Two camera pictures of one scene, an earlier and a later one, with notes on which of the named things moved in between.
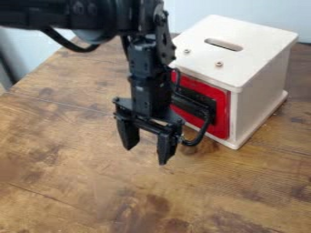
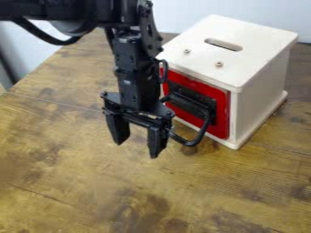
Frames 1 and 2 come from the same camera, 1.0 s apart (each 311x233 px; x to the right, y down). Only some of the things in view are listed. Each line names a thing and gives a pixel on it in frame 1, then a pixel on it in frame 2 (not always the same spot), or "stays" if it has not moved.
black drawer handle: (197, 105) stays
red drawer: (221, 128) stays
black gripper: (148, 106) → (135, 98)
